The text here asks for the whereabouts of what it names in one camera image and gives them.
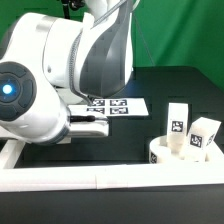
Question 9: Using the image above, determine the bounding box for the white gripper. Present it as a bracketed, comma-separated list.
[68, 105, 109, 138]

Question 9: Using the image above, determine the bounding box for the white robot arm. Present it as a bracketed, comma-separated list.
[0, 0, 133, 145]

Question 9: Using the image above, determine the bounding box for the grey flexible camera cable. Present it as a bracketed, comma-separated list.
[68, 0, 131, 108]

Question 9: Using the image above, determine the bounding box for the paper sheet with markers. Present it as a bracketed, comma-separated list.
[69, 98, 149, 117]

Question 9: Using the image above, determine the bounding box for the white U-shaped fence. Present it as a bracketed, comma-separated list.
[0, 141, 224, 192]

